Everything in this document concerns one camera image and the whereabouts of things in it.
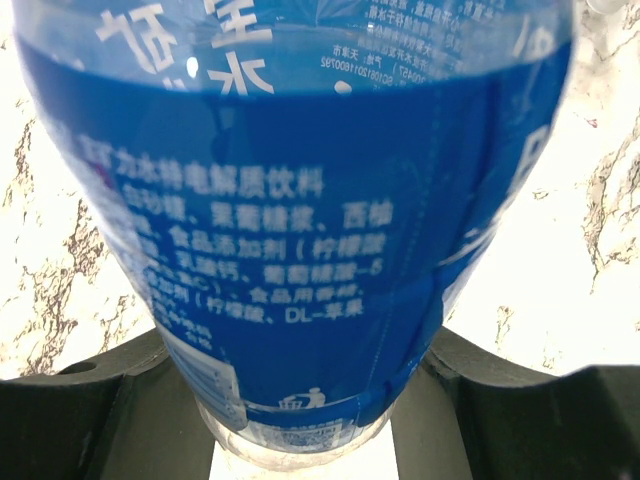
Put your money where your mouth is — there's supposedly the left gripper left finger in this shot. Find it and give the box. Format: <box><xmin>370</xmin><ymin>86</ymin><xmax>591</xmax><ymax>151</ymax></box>
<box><xmin>1</xmin><ymin>330</ymin><xmax>214</xmax><ymax>479</ymax></box>

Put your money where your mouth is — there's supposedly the clear bottle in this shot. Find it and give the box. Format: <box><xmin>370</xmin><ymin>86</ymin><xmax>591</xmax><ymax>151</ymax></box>
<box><xmin>12</xmin><ymin>1</ymin><xmax>574</xmax><ymax>458</ymax></box>

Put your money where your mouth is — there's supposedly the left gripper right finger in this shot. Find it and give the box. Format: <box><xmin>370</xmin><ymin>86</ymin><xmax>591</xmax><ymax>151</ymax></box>
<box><xmin>391</xmin><ymin>328</ymin><xmax>639</xmax><ymax>480</ymax></box>

